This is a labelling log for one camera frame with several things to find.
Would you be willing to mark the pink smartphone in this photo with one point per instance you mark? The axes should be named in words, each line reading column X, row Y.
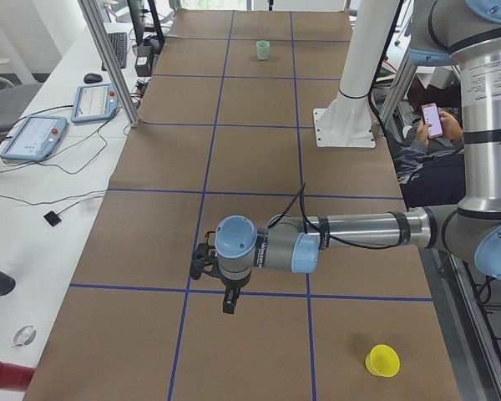
column 431, row 116

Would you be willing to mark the near blue teach pendant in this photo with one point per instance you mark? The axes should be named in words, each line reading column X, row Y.
column 36, row 138

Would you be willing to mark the red cylinder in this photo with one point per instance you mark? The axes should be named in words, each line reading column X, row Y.
column 14, row 377

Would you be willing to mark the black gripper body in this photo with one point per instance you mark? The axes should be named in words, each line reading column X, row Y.
column 234, row 283

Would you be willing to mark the yellow plastic cup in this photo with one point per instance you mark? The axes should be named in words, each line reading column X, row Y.
column 382, row 361

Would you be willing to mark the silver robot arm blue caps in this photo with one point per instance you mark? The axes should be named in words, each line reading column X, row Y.
column 466, row 33

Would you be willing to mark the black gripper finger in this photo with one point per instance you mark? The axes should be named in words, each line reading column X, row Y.
column 232, row 293

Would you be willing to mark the black power adapter box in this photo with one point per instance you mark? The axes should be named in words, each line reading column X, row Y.
column 143, row 61

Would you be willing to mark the far blue teach pendant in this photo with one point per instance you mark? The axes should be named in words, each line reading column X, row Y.
column 96, row 102

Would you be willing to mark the black keyboard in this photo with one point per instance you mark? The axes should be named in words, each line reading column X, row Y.
column 119, row 43

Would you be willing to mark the aluminium frame post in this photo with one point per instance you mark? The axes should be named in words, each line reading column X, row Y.
column 100, row 37

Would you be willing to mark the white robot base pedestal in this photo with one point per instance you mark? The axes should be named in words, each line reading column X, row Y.
column 347, row 121

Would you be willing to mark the blue teach pendant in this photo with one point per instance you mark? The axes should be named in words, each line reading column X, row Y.
column 96, row 102
column 36, row 138

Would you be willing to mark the clear tape roll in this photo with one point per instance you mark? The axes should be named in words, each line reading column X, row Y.
column 24, row 336

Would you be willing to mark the small black square device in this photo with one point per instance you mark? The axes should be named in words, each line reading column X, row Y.
column 52, row 218

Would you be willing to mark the green plastic cup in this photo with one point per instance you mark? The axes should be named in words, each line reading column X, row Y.
column 263, row 48

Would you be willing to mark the seated person dark clothes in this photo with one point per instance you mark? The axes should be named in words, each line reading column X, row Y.
column 429, row 173

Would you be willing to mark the black computer mouse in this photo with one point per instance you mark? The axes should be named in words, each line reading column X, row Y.
column 92, row 78

